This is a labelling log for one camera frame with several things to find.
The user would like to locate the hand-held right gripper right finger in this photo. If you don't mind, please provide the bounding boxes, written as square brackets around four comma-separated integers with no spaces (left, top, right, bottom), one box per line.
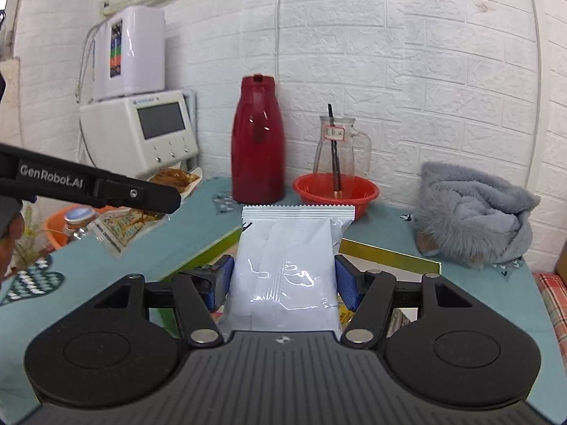
[334,254,482,349]

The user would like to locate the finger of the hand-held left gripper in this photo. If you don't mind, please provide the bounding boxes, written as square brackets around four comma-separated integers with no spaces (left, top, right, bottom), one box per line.
[94,176,183,214]

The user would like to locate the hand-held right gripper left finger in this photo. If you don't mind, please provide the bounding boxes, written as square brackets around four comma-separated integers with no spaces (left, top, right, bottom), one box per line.
[89,254,236,349]

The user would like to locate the clear yellow snack packet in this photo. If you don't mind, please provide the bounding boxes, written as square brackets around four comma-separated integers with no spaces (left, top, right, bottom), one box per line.
[86,167,203,260]

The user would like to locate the green cardboard box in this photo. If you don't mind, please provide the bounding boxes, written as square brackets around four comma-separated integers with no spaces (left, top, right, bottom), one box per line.
[148,225,444,341]

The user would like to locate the white snack packet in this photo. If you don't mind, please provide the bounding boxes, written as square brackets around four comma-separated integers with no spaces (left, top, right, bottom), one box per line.
[225,204,357,333]

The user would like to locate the person's left hand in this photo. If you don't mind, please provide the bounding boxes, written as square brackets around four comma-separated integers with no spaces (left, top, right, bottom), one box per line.
[0,216,24,281]

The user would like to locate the orange plastic basin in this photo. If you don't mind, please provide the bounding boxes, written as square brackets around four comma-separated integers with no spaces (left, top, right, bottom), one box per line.
[44,205,117,249]

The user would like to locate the glass jar with lid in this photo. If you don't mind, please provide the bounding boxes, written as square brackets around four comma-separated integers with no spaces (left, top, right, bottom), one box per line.
[64,208,97,238]

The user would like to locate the green leafy plant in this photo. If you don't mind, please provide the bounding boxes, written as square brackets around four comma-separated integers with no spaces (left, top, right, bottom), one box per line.
[12,205,56,272]

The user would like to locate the white machine with screen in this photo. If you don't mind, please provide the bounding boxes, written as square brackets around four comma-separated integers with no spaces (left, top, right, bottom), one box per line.
[79,89,199,180]

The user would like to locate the red plastic bowl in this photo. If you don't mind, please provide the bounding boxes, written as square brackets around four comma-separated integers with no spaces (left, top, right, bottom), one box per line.
[292,172,381,221]

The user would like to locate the teal heart-print tablecloth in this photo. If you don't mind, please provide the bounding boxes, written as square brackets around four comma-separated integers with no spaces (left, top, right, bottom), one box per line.
[0,176,567,425]

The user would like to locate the red thermos jug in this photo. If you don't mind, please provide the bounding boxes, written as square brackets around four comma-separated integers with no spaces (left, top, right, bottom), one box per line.
[231,75,287,205]

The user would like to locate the black straw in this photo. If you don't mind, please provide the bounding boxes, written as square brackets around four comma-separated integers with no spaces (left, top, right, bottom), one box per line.
[327,103,343,196]

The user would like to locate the glass pitcher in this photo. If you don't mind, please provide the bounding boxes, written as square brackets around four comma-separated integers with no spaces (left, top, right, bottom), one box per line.
[313,115,372,179]

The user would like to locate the grey fleece cloth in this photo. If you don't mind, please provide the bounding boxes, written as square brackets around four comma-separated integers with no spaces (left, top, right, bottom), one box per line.
[411,161,541,269]

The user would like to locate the white water purifier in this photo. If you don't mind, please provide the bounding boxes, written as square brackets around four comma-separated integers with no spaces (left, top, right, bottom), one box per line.
[92,6,167,101]

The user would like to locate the red plaid cloth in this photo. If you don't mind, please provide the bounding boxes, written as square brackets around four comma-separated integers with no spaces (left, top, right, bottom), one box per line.
[533,272,567,342]

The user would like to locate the grey purifier hoses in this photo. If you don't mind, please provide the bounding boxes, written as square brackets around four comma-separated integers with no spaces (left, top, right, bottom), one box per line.
[74,21,102,95]

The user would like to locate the white wall cable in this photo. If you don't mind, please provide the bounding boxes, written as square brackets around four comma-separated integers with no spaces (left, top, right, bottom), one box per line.
[274,0,283,77]

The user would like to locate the white wall pipe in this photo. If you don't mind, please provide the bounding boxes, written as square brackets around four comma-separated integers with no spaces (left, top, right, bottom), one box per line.
[522,0,545,183]

